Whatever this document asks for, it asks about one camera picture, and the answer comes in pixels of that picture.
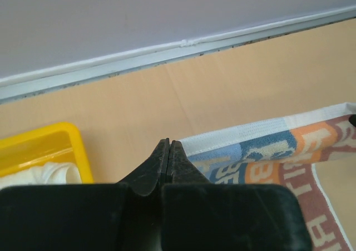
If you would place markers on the white terry towel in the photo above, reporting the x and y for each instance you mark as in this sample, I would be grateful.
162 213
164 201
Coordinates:
48 174

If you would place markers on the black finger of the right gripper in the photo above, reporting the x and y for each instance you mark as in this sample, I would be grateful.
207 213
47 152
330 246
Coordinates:
352 120

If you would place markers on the yellow plastic tray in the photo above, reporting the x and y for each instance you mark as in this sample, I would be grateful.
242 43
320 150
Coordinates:
56 143

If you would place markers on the aluminium rail back edge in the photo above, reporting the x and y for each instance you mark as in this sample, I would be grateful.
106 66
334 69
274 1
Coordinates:
59 77

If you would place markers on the orange and green printed towel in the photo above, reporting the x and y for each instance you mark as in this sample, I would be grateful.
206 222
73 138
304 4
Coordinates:
283 151

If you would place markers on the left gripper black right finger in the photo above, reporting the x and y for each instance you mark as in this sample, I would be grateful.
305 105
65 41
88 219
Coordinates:
199 215

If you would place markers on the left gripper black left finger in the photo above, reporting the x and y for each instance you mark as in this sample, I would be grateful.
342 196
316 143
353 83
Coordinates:
114 216

